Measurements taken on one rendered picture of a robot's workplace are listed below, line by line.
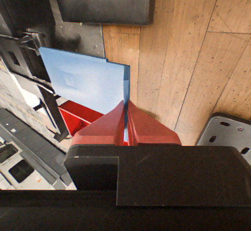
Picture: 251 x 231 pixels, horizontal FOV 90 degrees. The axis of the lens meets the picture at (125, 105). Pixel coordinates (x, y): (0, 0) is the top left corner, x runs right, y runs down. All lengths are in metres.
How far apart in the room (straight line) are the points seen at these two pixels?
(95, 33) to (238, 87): 0.23
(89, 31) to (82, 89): 0.12
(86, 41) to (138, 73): 0.12
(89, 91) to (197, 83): 0.15
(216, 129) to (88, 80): 0.19
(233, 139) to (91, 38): 0.28
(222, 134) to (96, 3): 0.26
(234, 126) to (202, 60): 0.10
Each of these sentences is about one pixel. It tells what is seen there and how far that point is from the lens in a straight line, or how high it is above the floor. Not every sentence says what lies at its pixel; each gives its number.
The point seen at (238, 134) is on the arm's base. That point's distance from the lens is 0.24.
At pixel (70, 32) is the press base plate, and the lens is 0.31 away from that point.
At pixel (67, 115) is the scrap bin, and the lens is 0.40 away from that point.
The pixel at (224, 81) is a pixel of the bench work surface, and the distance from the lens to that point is 0.20.
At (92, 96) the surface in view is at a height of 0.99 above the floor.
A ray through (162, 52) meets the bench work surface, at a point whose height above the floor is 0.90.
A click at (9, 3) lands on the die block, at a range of 0.31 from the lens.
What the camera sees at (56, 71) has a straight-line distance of 0.21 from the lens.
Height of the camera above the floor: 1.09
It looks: 42 degrees down
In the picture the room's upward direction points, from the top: 135 degrees counter-clockwise
